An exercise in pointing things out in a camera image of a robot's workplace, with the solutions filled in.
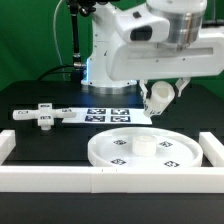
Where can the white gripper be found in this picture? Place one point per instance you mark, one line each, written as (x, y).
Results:
(150, 61)

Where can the white round table top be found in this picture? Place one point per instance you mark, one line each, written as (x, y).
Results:
(143, 147)

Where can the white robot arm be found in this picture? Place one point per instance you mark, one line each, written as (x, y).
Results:
(159, 39)

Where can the white marker sheet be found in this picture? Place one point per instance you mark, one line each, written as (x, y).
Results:
(108, 116)

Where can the white right fence bar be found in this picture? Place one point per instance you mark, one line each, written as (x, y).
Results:
(212, 148)

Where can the white cross table base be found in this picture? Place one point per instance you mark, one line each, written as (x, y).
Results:
(45, 115)

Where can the white left fence bar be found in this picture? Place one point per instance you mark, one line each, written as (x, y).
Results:
(7, 144)

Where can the black camera stand pole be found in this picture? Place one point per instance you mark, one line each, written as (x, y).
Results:
(84, 8)

